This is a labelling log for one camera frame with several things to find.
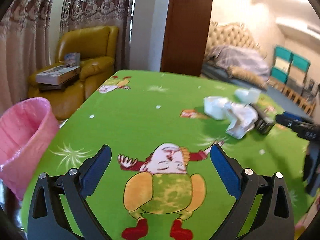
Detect pink lined trash bin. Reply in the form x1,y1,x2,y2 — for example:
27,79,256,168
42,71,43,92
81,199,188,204
1,97,59,200

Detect black barcode box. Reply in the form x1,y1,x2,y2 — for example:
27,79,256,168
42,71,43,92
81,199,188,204
249,103,276,135

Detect stacked teal storage bins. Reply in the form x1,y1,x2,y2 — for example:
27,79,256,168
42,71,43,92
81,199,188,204
271,46,311,87

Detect white foam block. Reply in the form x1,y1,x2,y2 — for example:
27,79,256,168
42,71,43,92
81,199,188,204
234,88,261,104

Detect crumpled white tissue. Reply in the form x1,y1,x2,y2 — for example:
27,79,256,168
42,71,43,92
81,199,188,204
203,96,258,139

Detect striped gold bolster pillow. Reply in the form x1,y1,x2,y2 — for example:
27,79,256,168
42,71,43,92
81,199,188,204
226,66,267,90

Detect purple striped pillow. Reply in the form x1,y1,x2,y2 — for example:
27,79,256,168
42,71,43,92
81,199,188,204
204,45,270,81

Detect beige tufted headboard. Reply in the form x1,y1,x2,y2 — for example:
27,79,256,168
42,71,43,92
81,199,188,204
204,21,267,59

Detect green cartoon tablecloth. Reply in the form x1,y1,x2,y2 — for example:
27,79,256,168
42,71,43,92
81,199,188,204
22,70,313,239

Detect white book on armchair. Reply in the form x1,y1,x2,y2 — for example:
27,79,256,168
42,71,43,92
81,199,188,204
36,66,80,85

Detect dark brown wooden door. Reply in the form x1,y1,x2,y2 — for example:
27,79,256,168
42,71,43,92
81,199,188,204
161,0,213,76

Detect small blue box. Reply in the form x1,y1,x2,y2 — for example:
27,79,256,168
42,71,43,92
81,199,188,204
64,53,80,66

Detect yellow leather armchair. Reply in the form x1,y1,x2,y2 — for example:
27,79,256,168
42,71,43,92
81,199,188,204
27,25,119,120

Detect lace patterned curtain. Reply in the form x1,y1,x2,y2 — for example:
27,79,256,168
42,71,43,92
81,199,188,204
1,0,132,112

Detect wooden crib rail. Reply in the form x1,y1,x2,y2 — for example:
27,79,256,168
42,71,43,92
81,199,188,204
267,77,316,117

